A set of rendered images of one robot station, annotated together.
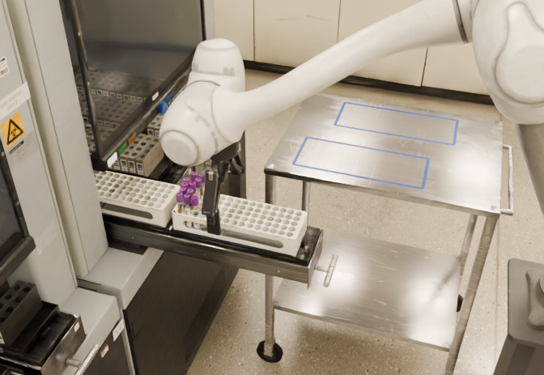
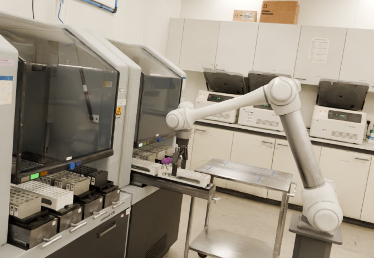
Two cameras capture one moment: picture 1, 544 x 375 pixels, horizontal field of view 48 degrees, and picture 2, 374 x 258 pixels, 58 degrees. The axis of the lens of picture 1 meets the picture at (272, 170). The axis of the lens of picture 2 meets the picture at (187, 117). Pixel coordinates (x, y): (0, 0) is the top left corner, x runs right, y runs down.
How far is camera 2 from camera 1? 92 cm
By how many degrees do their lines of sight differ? 29
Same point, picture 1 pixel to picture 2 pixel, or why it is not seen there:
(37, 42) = (131, 89)
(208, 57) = (183, 104)
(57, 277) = (113, 178)
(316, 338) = not seen: outside the picture
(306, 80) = (215, 107)
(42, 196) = (118, 141)
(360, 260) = (231, 239)
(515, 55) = (275, 86)
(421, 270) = (259, 246)
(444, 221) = not seen: hidden behind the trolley
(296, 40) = not seen: hidden behind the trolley
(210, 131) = (183, 117)
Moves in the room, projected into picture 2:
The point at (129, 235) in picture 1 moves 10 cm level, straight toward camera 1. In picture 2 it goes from (139, 178) to (141, 184)
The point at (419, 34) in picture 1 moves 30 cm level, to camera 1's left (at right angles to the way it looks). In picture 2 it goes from (252, 98) to (197, 91)
